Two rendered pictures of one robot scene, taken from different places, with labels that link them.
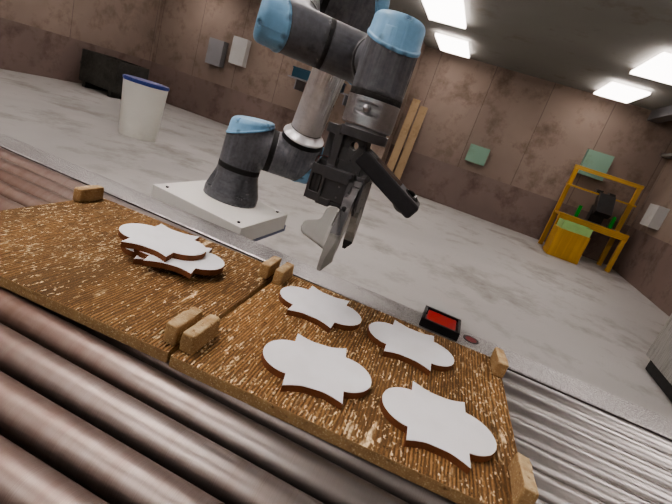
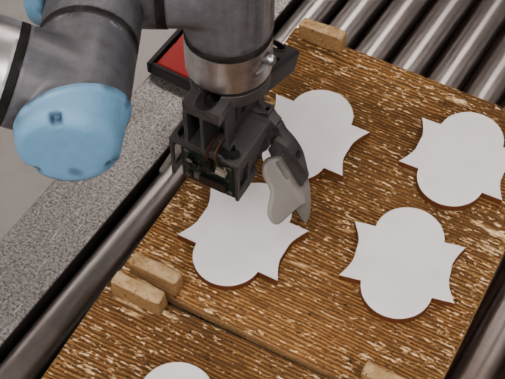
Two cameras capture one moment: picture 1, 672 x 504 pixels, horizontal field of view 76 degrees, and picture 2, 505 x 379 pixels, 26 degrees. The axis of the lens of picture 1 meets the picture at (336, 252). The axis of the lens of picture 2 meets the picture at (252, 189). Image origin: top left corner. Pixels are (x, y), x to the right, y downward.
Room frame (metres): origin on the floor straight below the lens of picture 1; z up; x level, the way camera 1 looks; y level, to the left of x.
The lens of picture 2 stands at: (0.43, 0.61, 1.92)
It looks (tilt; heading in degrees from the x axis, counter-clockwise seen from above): 54 degrees down; 289
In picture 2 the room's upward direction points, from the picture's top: straight up
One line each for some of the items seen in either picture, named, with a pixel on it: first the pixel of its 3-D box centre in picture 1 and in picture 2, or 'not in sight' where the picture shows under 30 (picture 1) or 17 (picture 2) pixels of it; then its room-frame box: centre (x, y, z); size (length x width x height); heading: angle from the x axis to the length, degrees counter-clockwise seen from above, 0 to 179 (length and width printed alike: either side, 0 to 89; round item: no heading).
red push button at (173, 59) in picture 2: (440, 322); (189, 60); (0.80, -0.24, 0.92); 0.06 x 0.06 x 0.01; 77
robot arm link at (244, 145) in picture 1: (249, 141); not in sight; (1.19, 0.32, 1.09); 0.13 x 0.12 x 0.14; 106
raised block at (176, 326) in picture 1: (184, 324); not in sight; (0.46, 0.15, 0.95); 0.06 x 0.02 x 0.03; 171
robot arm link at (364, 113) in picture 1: (369, 116); (231, 51); (0.65, 0.02, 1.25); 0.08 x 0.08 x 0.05
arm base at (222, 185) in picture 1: (235, 180); not in sight; (1.19, 0.33, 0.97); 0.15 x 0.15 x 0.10
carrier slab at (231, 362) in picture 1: (367, 362); (351, 201); (0.55, -0.09, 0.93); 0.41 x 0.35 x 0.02; 80
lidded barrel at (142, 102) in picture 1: (142, 109); not in sight; (6.27, 3.30, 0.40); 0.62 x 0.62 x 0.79
